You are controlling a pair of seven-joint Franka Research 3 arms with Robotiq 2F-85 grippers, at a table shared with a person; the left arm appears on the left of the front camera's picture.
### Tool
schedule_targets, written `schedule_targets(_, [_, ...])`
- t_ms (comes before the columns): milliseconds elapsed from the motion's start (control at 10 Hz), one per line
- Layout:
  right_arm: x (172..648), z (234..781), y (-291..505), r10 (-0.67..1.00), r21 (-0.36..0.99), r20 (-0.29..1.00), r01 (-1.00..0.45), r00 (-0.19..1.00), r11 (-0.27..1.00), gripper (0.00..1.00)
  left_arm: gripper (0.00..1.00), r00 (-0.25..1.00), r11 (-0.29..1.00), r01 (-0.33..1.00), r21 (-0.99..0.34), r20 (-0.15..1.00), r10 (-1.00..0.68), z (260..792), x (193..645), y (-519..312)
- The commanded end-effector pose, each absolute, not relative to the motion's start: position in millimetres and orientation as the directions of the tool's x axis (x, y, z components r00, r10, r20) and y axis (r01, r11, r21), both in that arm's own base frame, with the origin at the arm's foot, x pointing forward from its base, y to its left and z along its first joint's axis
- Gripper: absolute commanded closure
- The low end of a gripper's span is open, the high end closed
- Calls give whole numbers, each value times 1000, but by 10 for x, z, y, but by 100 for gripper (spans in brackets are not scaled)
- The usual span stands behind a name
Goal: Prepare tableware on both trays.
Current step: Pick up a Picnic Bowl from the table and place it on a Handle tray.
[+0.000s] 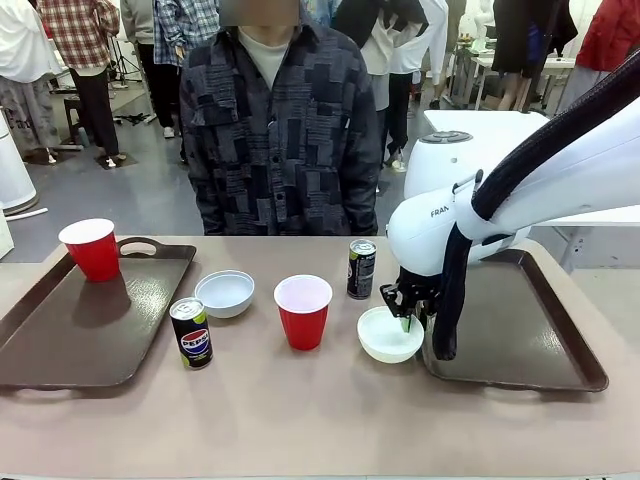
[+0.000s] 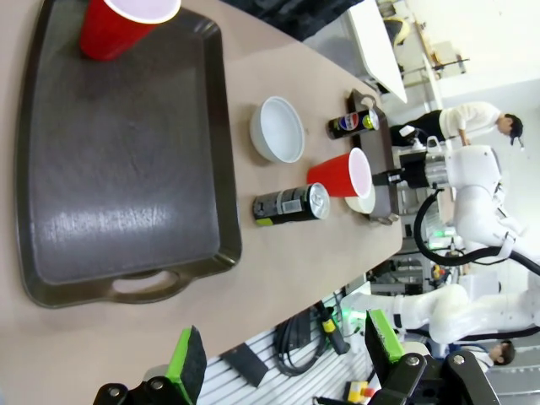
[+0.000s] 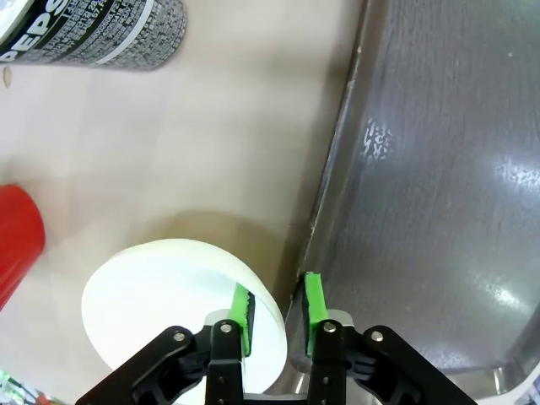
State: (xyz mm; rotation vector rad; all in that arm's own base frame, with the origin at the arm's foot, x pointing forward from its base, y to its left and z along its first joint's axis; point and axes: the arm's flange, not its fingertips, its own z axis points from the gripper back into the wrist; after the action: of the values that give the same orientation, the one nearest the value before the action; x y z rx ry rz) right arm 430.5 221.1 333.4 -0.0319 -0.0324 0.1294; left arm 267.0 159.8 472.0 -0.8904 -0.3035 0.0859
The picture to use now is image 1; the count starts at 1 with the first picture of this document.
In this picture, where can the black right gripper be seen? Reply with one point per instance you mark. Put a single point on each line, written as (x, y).
(420, 287)

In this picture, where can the white bowl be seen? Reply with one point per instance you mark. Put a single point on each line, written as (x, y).
(387, 345)

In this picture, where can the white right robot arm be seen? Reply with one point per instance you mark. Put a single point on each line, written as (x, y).
(575, 175)

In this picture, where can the black Pepsi can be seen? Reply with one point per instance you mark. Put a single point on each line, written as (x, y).
(192, 340)
(361, 272)

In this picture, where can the brown plastic tray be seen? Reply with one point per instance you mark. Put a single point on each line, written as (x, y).
(75, 330)
(510, 325)

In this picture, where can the red plastic cup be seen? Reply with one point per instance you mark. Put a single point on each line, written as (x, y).
(95, 257)
(302, 325)

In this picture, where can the grey-white bowl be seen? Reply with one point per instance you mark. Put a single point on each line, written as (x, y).
(225, 297)

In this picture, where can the white table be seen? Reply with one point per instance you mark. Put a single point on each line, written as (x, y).
(475, 120)

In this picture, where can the person in dark patchwork shirt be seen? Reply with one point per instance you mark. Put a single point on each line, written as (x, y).
(280, 150)

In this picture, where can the person in white hoodie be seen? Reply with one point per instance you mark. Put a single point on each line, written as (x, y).
(400, 45)

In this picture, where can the white desk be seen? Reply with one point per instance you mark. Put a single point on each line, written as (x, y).
(550, 65)

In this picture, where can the person in black coat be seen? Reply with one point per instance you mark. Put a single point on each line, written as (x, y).
(520, 35)

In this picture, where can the person in red jacket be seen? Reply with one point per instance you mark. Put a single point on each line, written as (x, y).
(610, 35)

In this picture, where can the person in blue plaid shirt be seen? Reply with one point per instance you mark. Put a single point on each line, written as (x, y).
(175, 30)

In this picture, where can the dark stool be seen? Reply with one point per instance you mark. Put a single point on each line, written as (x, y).
(72, 117)

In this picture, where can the white tube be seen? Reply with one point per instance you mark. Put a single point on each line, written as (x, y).
(27, 212)

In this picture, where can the white cylindrical appliance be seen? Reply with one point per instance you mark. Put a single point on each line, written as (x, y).
(15, 160)

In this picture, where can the person in red plaid shirt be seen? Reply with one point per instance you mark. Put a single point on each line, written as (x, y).
(82, 30)

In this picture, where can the person in white shirt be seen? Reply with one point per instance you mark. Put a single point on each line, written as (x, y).
(20, 45)

